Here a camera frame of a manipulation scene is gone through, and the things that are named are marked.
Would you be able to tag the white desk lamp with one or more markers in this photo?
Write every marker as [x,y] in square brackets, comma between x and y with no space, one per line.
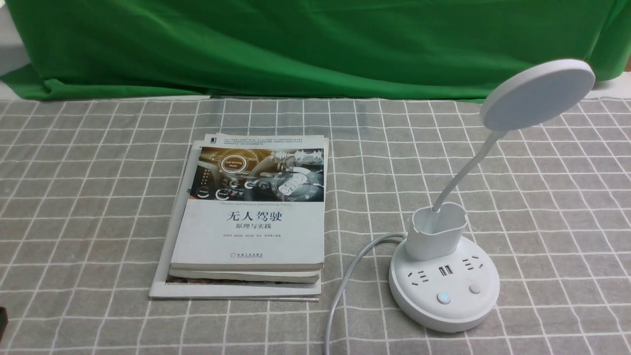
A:
[440,279]

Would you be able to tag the white top book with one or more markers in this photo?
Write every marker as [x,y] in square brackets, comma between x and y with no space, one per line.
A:
[254,203]

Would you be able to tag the middle book in stack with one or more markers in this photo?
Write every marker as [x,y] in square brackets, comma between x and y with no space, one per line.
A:
[208,277]

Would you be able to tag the large bottom book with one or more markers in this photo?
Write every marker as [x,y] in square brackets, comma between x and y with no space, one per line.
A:
[251,291]

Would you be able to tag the grey checked tablecloth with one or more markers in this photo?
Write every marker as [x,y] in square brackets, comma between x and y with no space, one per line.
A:
[87,190]

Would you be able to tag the green backdrop cloth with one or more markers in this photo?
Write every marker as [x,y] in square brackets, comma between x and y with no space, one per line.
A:
[392,49]

